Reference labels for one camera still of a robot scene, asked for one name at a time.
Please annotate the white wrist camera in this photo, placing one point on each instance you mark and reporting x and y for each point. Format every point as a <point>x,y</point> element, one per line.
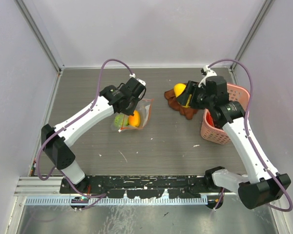
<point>139,80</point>
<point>206,72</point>

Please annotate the yellow lemon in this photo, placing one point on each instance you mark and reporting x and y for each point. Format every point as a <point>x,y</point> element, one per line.
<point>183,98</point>

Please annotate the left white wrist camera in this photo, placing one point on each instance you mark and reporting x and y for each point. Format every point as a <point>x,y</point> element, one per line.
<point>139,80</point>

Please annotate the white slotted cable duct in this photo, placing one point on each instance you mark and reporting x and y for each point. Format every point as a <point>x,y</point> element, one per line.
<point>76,201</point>

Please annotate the pink plastic basket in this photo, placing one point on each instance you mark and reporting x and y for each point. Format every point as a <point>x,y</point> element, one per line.
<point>216,134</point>

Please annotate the aluminium frame post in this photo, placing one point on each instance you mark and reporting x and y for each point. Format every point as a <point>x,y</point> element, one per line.
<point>37,31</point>
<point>266,6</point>

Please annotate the brown cloth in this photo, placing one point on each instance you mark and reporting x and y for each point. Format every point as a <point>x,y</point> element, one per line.
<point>188,113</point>

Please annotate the aluminium front rail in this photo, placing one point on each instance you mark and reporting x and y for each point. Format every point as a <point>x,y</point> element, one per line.
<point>55,185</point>

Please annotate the orange mango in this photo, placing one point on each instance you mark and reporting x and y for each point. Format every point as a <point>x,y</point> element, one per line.
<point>135,119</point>

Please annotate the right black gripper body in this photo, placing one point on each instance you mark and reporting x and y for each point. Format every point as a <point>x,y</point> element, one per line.
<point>201,100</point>

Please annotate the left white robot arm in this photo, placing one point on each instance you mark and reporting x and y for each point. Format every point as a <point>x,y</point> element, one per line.
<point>57,140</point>

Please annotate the red watermelon slice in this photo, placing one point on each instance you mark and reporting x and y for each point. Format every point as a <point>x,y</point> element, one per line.
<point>209,119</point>

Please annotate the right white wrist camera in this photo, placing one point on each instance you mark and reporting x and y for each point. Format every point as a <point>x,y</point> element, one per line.
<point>206,72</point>

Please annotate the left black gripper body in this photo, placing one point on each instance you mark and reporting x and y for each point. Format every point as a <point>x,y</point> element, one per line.
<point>132,107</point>

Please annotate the clear orange zip bag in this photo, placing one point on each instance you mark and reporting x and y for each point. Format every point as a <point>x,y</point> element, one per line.
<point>144,108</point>

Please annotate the right aluminium frame post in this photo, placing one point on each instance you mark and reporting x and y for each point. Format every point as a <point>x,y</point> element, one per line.
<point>266,6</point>

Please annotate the left aluminium frame post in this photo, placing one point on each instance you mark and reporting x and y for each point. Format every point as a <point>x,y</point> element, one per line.
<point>37,31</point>

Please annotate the green bumpy fruit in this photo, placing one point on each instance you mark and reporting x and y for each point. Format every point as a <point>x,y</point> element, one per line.
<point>118,120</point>

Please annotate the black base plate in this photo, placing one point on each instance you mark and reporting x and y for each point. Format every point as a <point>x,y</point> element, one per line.
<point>152,186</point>

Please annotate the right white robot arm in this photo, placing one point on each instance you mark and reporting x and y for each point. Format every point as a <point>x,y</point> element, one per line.
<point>263,183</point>

